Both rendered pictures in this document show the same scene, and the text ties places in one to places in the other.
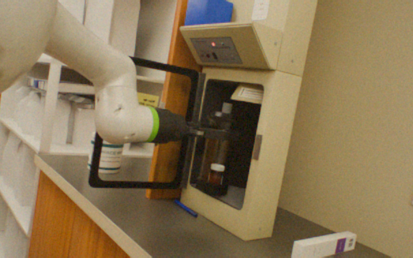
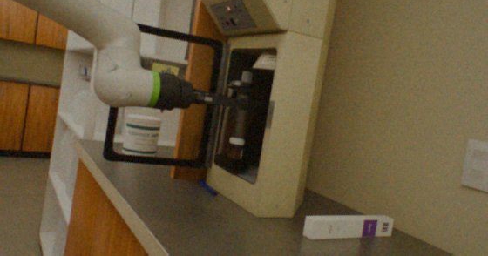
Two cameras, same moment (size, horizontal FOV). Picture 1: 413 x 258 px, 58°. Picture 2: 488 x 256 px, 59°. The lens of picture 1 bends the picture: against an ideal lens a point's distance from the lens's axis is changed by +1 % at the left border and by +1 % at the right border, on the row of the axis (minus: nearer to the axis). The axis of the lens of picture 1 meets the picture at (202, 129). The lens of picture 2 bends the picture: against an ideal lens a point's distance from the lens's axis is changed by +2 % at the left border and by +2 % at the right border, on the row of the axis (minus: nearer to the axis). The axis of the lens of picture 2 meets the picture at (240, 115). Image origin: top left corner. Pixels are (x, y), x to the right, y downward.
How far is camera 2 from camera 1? 0.26 m
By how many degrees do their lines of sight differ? 9
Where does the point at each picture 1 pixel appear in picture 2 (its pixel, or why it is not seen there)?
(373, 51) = (419, 13)
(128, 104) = (125, 65)
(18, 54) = not seen: outside the picture
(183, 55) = (208, 26)
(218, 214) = (236, 192)
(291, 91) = (308, 54)
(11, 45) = not seen: outside the picture
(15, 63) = not seen: outside the picture
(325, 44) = (372, 10)
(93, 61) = (84, 19)
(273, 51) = (282, 10)
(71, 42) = not seen: outside the picture
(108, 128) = (104, 88)
